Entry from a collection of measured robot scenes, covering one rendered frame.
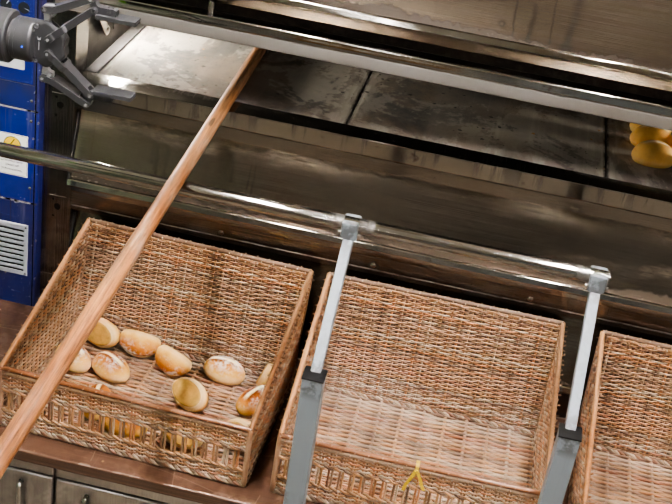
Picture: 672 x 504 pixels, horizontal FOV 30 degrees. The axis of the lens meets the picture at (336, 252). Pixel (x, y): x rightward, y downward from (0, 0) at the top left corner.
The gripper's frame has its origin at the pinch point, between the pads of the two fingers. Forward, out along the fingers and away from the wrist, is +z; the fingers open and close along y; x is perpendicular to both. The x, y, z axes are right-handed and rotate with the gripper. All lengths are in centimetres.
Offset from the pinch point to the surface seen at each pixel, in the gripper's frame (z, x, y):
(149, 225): 7.1, 5.3, 28.1
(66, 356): 8, 48, 29
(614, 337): 100, -50, 64
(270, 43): 16.7, -40.3, 7.5
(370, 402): 50, -42, 89
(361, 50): 35, -40, 5
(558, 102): 75, -39, 8
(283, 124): 19, -55, 31
